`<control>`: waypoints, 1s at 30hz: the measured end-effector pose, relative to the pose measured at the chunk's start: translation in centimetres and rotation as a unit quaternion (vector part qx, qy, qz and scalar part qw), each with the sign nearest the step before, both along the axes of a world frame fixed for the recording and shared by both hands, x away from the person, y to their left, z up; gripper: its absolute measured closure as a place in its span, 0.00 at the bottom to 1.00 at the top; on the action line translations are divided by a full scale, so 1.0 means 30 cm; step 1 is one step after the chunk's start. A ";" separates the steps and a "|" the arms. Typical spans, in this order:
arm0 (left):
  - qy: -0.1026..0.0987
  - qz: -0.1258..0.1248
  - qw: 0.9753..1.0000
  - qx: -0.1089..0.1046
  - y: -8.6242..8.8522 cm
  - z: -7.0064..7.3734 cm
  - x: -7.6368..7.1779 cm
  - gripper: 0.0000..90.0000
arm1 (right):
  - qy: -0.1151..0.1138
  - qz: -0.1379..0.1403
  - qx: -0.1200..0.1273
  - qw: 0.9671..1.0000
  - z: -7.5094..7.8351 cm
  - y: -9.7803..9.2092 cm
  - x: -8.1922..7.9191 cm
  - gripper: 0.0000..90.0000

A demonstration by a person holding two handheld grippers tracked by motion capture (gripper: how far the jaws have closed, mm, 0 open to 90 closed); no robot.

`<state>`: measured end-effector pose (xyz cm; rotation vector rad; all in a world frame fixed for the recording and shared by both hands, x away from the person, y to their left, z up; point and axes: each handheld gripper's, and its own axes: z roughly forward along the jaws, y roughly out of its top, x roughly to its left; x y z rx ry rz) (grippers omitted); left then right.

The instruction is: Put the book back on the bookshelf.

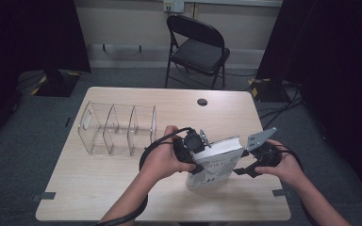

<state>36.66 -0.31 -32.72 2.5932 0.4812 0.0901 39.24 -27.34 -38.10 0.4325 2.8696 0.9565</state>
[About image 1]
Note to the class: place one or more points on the grey tape mark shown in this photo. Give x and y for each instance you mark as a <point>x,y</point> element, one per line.
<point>281,192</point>
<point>44,196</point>

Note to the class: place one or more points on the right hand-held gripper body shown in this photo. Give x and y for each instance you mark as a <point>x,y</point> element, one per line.
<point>260,141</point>

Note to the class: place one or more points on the black folding chair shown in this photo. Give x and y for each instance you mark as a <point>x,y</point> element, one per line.
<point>198,55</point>

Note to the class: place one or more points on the person's right hand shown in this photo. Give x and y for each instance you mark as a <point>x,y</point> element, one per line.
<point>284,166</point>

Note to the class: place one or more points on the white book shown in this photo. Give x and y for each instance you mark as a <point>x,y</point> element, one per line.
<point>217,169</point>

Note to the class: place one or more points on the black stand base striped tape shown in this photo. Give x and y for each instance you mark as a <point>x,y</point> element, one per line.
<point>58,83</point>
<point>267,91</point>

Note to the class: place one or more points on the person's left hand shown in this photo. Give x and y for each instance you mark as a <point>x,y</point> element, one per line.
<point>161,160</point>

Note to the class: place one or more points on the clear acrylic divider rack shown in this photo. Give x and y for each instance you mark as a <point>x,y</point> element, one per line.
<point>116,132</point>

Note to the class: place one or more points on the white wall socket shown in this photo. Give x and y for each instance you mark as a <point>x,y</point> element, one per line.
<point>173,5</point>

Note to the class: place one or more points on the small black floor strip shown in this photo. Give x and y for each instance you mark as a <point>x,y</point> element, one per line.
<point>68,121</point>

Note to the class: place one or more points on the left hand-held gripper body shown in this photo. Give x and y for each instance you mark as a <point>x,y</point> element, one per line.
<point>190,142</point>

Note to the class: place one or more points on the dark curtain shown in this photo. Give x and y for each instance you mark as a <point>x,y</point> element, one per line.
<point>28,34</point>
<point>333,62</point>

